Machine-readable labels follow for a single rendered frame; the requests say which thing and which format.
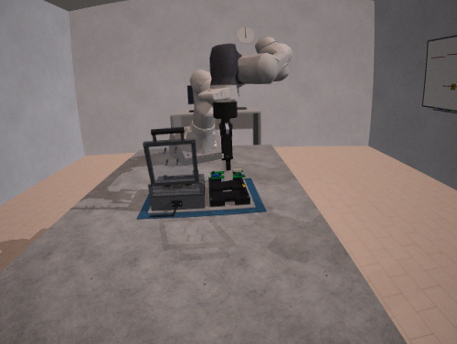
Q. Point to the green circuit board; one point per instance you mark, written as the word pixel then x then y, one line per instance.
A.
pixel 220 174

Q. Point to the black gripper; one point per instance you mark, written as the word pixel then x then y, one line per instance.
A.
pixel 225 111

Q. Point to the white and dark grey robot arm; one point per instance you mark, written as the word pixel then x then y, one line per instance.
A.
pixel 229 70

